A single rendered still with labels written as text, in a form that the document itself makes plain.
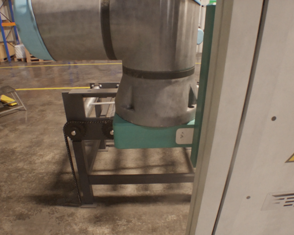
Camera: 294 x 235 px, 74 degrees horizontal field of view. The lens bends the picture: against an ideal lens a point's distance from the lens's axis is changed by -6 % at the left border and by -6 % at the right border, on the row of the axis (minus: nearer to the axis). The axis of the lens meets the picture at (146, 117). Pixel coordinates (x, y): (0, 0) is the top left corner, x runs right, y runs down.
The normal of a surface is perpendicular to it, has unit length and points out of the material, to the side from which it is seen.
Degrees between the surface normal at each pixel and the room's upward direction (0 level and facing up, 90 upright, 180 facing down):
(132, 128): 90
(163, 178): 90
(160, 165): 0
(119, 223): 0
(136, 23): 91
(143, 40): 98
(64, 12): 79
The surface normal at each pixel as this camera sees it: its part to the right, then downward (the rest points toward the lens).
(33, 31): -0.13, 0.58
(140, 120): -0.40, 0.40
